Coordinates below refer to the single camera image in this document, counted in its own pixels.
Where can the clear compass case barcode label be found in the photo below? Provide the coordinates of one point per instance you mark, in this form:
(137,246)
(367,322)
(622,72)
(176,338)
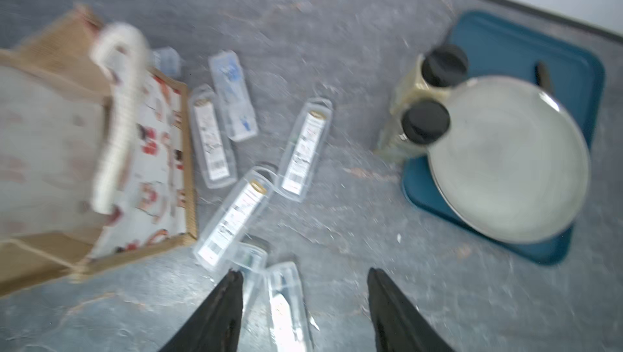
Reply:
(212,147)

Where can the clear compass case under bag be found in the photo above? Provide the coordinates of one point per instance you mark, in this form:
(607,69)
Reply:
(168,61)

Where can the grey round plate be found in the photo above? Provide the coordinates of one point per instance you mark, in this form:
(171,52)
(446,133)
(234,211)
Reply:
(514,165)

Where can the burlap canvas tote bag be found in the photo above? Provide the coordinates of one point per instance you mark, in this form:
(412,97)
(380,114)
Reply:
(96,160)

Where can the clear compass case blue insert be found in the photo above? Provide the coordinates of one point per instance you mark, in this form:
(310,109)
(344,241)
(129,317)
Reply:
(230,85)

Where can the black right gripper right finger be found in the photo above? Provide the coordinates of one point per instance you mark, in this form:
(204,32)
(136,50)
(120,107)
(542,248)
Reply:
(398,324)

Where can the clear compass case white label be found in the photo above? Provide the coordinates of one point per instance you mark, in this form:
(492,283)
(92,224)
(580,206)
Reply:
(302,152)

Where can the teal plastic tray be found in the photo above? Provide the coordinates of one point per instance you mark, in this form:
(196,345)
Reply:
(497,47)

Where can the spice jar black lid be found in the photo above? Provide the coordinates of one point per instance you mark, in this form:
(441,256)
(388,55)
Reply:
(411,131)
(433,76)

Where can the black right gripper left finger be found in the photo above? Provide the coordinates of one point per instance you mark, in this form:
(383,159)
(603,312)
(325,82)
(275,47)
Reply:
(216,323)

